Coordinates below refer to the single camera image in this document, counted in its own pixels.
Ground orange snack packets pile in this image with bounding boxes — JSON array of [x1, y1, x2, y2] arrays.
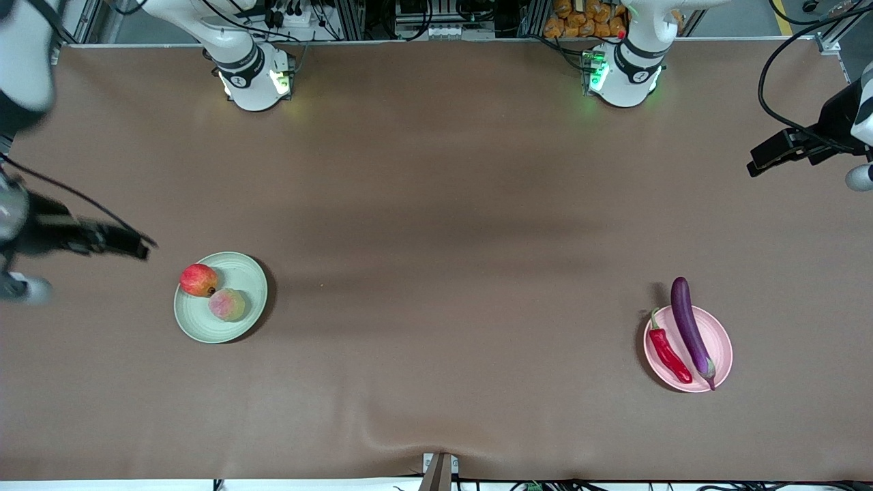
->
[[544, 0, 627, 39]]

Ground pale green round plate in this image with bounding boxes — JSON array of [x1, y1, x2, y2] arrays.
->
[[173, 252, 269, 344]]

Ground brown table cloth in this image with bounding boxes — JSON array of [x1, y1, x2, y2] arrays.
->
[[0, 40, 873, 481]]

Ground white power strip black plugs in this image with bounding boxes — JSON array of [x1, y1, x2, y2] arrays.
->
[[265, 0, 321, 28]]

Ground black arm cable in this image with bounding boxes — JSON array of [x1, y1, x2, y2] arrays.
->
[[0, 0, 158, 246], [758, 3, 873, 154]]

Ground pink round plate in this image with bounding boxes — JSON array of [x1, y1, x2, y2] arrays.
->
[[643, 305, 734, 393]]

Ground red chili pepper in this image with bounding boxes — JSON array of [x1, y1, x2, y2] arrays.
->
[[648, 307, 694, 385]]

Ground grey aluminium frame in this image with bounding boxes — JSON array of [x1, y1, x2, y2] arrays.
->
[[55, 0, 110, 47]]

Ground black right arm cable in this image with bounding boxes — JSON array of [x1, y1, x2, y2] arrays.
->
[[0, 0, 158, 246]]

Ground long purple eggplant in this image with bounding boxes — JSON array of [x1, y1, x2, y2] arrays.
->
[[670, 276, 718, 391]]

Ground red pomegranate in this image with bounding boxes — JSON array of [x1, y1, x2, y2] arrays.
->
[[180, 264, 219, 297]]

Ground pink yellow peach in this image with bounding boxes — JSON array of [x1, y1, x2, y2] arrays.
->
[[208, 288, 246, 323]]

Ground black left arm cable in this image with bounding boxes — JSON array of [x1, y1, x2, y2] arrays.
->
[[758, 3, 873, 154]]

